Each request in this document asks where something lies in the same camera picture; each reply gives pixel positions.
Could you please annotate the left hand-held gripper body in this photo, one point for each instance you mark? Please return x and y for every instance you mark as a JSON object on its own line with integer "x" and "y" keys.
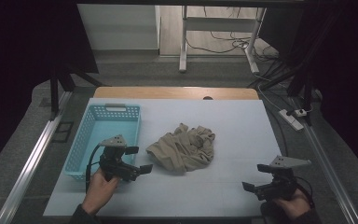
{"x": 115, "y": 161}

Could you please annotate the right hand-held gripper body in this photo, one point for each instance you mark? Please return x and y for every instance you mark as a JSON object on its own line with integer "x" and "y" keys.
{"x": 279, "y": 182}

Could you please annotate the light blue perforated plastic basket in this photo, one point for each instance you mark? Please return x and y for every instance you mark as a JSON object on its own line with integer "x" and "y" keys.
{"x": 105, "y": 127}

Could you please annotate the beige garment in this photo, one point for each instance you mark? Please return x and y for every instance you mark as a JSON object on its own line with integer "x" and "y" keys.
{"x": 183, "y": 149}

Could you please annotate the person's right hand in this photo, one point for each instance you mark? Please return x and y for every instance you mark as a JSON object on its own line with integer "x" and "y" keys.
{"x": 293, "y": 205}

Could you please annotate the person's left hand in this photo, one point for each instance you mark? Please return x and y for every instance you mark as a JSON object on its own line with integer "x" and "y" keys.
{"x": 101, "y": 191}

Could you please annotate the white power strip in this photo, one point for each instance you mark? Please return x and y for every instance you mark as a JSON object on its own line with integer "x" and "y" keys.
{"x": 290, "y": 119}

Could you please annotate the white plug adapter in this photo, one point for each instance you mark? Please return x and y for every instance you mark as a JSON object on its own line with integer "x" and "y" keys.
{"x": 300, "y": 112}

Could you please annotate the wooden table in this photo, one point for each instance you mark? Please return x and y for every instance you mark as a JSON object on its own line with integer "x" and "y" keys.
{"x": 174, "y": 92}

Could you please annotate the black metal stand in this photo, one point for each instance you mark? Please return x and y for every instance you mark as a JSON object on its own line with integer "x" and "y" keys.
{"x": 298, "y": 84}
{"x": 62, "y": 84}

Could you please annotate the white cabinet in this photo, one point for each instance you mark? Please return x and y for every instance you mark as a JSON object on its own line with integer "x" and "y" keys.
{"x": 118, "y": 28}

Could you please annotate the aluminium rail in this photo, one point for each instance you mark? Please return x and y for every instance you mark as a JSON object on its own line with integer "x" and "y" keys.
{"x": 329, "y": 174}
{"x": 34, "y": 161}

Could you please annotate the white metal desk frame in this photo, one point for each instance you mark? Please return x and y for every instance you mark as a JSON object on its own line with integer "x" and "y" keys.
{"x": 217, "y": 23}

